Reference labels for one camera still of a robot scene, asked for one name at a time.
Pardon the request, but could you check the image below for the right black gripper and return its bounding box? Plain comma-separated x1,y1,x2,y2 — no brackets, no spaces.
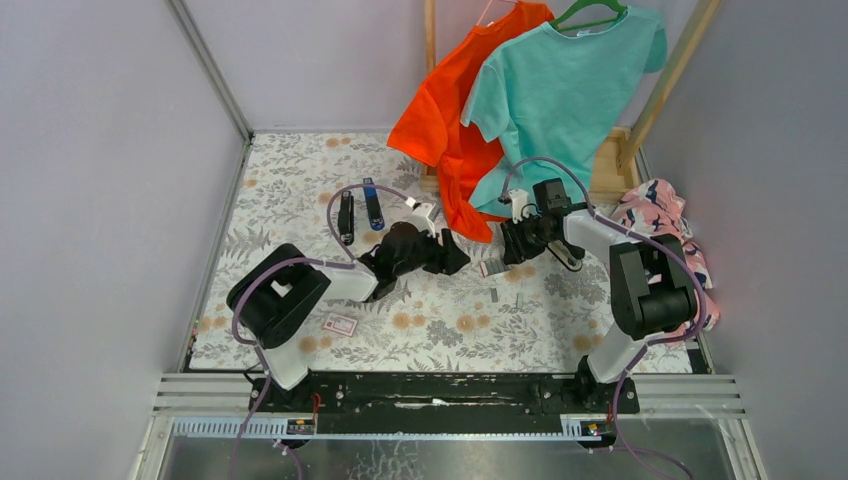
499,212,554,266

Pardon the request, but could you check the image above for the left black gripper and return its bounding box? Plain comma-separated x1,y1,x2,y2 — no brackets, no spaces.
392,223,469,279

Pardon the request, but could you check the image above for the blue stapler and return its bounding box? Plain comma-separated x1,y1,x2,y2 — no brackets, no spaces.
362,177,385,231

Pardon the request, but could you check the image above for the small black stapler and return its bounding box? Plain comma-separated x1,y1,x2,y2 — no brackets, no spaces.
337,190,355,246

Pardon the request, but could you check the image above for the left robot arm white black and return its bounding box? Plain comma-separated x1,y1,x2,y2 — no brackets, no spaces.
226,222,470,411

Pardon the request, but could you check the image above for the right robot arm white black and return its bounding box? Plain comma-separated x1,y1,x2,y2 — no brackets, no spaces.
499,179,698,412

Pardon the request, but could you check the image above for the wooden clothes rack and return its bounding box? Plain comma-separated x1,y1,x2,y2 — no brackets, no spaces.
419,0,723,203

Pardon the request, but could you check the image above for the orange t-shirt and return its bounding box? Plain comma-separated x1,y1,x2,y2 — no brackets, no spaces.
387,1,553,243

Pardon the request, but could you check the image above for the pink patterned cloth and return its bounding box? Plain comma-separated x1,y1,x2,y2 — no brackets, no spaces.
609,179,713,291

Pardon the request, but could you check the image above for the floral table mat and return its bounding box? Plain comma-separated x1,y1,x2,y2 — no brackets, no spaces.
187,133,613,372

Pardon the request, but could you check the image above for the red staple box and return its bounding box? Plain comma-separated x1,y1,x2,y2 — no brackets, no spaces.
322,313,358,337

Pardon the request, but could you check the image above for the teal t-shirt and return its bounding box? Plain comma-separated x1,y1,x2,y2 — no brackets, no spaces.
461,6,667,217

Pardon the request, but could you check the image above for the pink clothes hanger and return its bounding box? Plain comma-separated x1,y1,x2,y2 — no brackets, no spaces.
475,0,517,27

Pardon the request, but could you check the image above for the green clothes hanger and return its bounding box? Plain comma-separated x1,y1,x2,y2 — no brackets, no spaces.
550,0,628,32

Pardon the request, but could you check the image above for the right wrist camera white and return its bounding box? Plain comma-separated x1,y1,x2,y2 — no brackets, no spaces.
498,189,530,223

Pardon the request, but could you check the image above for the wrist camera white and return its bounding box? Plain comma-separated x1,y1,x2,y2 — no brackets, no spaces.
498,189,530,223
405,197,439,238

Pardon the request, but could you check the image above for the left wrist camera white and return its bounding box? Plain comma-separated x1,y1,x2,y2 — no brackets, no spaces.
405,197,439,238

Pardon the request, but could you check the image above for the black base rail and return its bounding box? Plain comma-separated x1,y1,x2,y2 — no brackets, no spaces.
249,371,640,435

